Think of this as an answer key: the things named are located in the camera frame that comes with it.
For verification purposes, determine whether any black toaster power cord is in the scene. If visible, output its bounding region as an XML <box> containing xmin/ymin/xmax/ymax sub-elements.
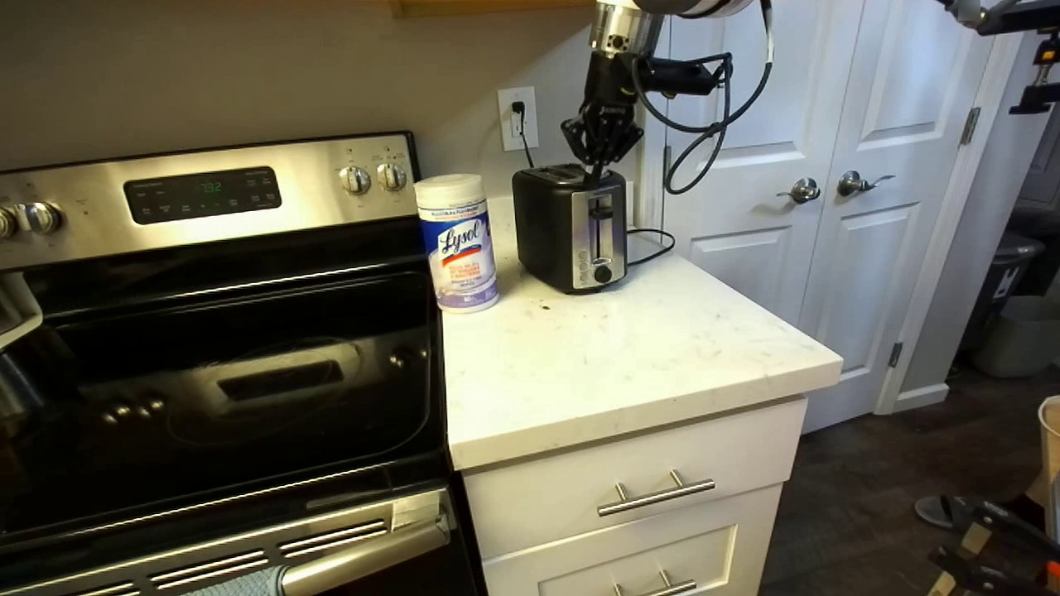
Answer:
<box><xmin>510</xmin><ymin>100</ymin><xmax>679</xmax><ymax>268</ymax></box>

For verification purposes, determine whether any white panelled door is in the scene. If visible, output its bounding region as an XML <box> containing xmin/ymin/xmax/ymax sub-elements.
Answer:
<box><xmin>796</xmin><ymin>0</ymin><xmax>1005</xmax><ymax>438</ymax></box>
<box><xmin>662</xmin><ymin>0</ymin><xmax>877</xmax><ymax>348</ymax></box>

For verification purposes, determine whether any white wall outlet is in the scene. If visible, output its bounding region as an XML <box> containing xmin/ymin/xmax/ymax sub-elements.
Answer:
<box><xmin>495</xmin><ymin>86</ymin><xmax>544</xmax><ymax>157</ymax></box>

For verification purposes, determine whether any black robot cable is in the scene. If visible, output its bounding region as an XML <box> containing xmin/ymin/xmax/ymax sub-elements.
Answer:
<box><xmin>638</xmin><ymin>0</ymin><xmax>779</xmax><ymax>200</ymax></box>

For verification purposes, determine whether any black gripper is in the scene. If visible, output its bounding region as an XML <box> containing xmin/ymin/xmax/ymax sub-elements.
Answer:
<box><xmin>555</xmin><ymin>50</ymin><xmax>647</xmax><ymax>180</ymax></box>

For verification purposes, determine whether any steel oven door handle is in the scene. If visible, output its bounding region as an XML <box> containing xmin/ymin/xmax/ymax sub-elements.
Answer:
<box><xmin>277</xmin><ymin>518</ymin><xmax>456</xmax><ymax>596</ymax></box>

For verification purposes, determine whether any black and steel toaster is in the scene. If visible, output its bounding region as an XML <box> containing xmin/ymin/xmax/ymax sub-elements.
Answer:
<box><xmin>510</xmin><ymin>162</ymin><xmax>631</xmax><ymax>299</ymax></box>

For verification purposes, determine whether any black and orange tripod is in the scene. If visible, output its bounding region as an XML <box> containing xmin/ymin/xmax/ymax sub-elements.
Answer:
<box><xmin>925</xmin><ymin>492</ymin><xmax>1060</xmax><ymax>596</ymax></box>

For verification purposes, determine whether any silver door lever handle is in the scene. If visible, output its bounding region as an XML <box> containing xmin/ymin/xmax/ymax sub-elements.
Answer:
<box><xmin>835</xmin><ymin>166</ymin><xmax>896</xmax><ymax>202</ymax></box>
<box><xmin>773</xmin><ymin>176</ymin><xmax>824</xmax><ymax>213</ymax></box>

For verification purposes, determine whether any grey dish towel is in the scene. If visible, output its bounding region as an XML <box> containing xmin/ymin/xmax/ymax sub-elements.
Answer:
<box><xmin>181</xmin><ymin>564</ymin><xmax>290</xmax><ymax>596</ymax></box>

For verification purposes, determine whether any dark trash bin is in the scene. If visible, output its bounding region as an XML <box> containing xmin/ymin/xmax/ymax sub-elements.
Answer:
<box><xmin>970</xmin><ymin>229</ymin><xmax>1049</xmax><ymax>359</ymax></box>

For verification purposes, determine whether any Lysol wipes canister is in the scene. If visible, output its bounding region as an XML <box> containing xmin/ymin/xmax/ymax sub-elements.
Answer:
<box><xmin>411</xmin><ymin>171</ymin><xmax>502</xmax><ymax>315</ymax></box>

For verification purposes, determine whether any white panelled drawer front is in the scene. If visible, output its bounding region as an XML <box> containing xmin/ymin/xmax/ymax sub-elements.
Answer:
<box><xmin>481</xmin><ymin>483</ymin><xmax>784</xmax><ymax>596</ymax></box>

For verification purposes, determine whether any grey sandal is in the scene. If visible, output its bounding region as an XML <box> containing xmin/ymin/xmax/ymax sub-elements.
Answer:
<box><xmin>910</xmin><ymin>492</ymin><xmax>978</xmax><ymax>534</ymax></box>

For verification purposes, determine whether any black range display panel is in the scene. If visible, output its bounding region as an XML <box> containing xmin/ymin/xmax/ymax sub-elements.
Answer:
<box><xmin>124</xmin><ymin>166</ymin><xmax>285</xmax><ymax>229</ymax></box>

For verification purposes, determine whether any white bucket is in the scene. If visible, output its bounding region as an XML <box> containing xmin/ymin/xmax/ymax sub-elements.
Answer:
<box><xmin>1033</xmin><ymin>393</ymin><xmax>1060</xmax><ymax>513</ymax></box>

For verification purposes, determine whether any grey storage container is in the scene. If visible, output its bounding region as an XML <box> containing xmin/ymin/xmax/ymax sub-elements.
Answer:
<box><xmin>975</xmin><ymin>289</ymin><xmax>1060</xmax><ymax>382</ymax></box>

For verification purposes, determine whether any silver bar drawer handle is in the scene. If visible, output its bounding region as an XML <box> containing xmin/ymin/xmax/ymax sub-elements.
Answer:
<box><xmin>609</xmin><ymin>565</ymin><xmax>703</xmax><ymax>596</ymax></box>
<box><xmin>594</xmin><ymin>467</ymin><xmax>720</xmax><ymax>522</ymax></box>

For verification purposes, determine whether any stainless steel electric range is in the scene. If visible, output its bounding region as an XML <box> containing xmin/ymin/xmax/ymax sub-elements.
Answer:
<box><xmin>0</xmin><ymin>130</ymin><xmax>491</xmax><ymax>596</ymax></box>

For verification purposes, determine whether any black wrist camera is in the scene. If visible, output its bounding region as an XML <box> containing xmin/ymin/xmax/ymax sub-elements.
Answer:
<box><xmin>638</xmin><ymin>52</ymin><xmax>736</xmax><ymax>100</ymax></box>

